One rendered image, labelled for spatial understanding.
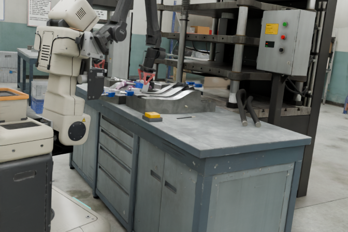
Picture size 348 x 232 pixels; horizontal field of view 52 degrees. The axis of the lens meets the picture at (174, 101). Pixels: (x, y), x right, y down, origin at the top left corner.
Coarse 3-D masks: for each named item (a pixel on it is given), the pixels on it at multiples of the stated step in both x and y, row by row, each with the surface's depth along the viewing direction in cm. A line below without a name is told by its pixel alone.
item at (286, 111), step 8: (256, 96) 321; (264, 96) 326; (216, 104) 261; (224, 104) 264; (256, 104) 277; (264, 104) 281; (288, 104) 292; (248, 112) 252; (256, 112) 255; (264, 112) 259; (288, 112) 273; (296, 112) 278; (304, 112) 283
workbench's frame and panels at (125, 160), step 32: (96, 128) 259; (128, 128) 211; (96, 160) 261; (128, 160) 215; (160, 160) 182; (192, 160) 156; (224, 160) 153; (256, 160) 164; (288, 160) 176; (96, 192) 263; (128, 192) 216; (160, 192) 183; (192, 192) 158; (224, 192) 158; (256, 192) 169; (288, 192) 182; (128, 224) 214; (160, 224) 183; (192, 224) 156; (224, 224) 162; (256, 224) 174; (288, 224) 186
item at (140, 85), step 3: (135, 81) 200; (141, 81) 202; (132, 84) 198; (135, 84) 199; (138, 84) 198; (141, 84) 199; (147, 84) 201; (138, 87) 199; (141, 87) 200; (144, 87) 201; (147, 87) 201; (141, 90) 201; (144, 90) 201; (147, 90) 202
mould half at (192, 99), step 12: (132, 96) 211; (180, 96) 210; (192, 96) 213; (132, 108) 211; (144, 108) 198; (156, 108) 201; (168, 108) 205; (180, 108) 210; (192, 108) 214; (204, 108) 219
